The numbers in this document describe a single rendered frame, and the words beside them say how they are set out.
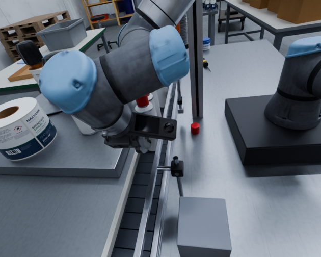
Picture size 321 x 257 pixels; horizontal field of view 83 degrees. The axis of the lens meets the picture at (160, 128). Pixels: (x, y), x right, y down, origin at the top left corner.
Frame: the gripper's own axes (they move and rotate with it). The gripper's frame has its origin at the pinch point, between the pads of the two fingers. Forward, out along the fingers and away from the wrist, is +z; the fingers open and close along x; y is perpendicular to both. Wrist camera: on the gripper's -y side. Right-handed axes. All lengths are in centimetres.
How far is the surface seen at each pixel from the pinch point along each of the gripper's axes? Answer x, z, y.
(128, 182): 11.6, -4.3, 4.1
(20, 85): -64, 53, 129
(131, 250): 25.4, -8.2, 0.5
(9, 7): -372, 176, 405
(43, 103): -28, 21, 66
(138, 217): 19.5, -4.8, 0.4
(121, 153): 2.0, 5.9, 11.5
